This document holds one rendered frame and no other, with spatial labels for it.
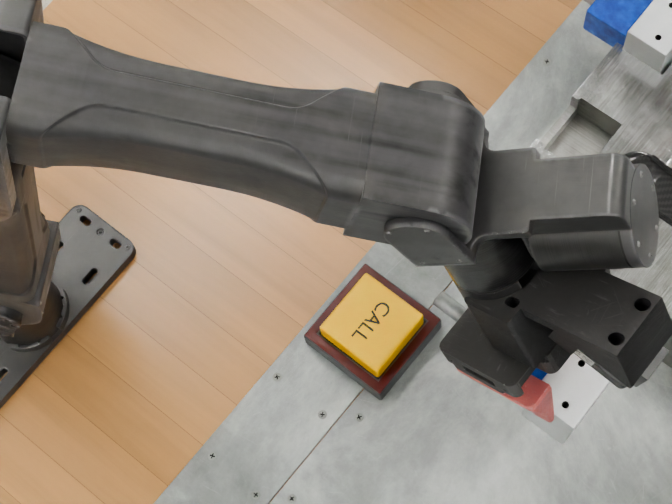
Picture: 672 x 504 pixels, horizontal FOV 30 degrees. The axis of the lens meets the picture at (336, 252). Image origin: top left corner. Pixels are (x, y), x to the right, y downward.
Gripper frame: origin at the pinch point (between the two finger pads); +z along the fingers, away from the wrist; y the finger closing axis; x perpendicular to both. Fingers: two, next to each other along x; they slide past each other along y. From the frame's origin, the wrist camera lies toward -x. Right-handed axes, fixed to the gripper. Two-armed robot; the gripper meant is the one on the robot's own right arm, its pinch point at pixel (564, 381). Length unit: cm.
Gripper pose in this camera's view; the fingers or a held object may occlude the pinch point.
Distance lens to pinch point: 86.8
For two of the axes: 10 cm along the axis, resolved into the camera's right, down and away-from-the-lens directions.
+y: 6.3, -7.4, 2.4
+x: -6.6, -3.4, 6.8
